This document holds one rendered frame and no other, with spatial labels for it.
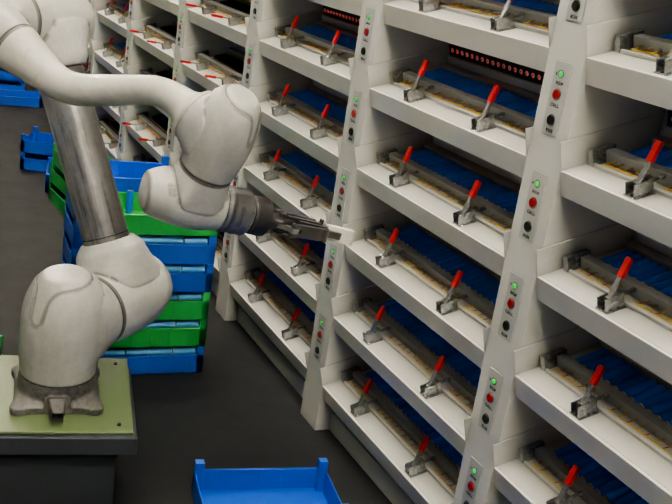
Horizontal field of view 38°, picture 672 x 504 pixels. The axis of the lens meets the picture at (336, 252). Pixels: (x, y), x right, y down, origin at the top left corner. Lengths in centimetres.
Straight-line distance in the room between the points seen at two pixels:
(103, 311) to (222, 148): 50
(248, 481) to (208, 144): 86
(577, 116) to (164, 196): 72
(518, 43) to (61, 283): 97
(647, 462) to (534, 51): 71
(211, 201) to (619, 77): 72
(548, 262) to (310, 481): 85
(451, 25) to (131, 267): 83
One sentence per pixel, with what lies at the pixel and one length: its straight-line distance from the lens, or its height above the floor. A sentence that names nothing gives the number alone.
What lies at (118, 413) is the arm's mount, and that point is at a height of 21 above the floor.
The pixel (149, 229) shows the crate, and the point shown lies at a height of 41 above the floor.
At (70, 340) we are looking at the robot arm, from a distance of 196.
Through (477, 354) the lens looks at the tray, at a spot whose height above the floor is 49.
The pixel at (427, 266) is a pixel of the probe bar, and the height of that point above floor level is 55.
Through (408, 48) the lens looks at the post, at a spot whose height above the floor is 98.
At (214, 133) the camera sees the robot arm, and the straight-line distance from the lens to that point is 166.
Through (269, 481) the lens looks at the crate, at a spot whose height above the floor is 2.
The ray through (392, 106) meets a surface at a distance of 213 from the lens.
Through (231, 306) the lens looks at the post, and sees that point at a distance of 306.
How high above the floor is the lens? 119
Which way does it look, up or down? 18 degrees down
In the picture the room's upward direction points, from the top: 9 degrees clockwise
